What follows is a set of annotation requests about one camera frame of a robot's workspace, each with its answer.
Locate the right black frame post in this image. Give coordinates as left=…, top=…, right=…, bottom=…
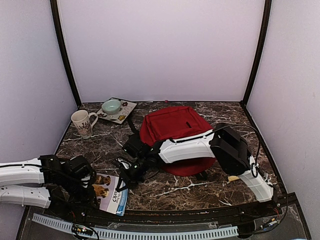
left=242, top=0, right=272, bottom=107

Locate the white slotted cable duct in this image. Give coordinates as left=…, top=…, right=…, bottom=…
left=31, top=213, right=239, bottom=240

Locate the teal bowl on plate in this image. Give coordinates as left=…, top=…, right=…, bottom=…
left=101, top=99, right=121, bottom=115

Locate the black frame post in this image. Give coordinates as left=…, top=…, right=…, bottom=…
left=50, top=0, right=82, bottom=108
left=242, top=0, right=272, bottom=107

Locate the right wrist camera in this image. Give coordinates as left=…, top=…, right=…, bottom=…
left=116, top=157, right=132, bottom=170

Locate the blue dog picture book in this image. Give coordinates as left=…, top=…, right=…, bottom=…
left=92, top=173, right=128, bottom=217

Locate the square floral ceramic plate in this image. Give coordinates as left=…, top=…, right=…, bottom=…
left=96, top=98, right=137, bottom=125

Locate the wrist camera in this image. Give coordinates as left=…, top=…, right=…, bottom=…
left=116, top=157, right=132, bottom=170
left=80, top=174, right=95, bottom=188

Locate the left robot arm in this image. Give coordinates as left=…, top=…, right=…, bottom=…
left=0, top=154, right=99, bottom=218

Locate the white floral ceramic mug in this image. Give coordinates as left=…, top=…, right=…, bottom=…
left=71, top=109, right=98, bottom=140

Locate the yellow pink pastel highlighter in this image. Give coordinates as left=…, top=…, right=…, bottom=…
left=228, top=176, right=240, bottom=182

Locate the left black frame post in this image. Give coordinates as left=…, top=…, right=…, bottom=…
left=50, top=0, right=82, bottom=108

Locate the red student backpack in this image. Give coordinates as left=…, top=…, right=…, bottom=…
left=127, top=105, right=217, bottom=180

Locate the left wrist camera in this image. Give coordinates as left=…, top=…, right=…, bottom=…
left=80, top=174, right=95, bottom=188

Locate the black front rail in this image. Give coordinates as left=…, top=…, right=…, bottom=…
left=26, top=193, right=298, bottom=228

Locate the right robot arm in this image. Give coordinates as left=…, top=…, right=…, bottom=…
left=115, top=123, right=277, bottom=217

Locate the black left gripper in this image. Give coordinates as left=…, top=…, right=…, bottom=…
left=61, top=174, right=100, bottom=210

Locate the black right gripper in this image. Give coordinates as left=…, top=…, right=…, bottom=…
left=116, top=156, right=149, bottom=192

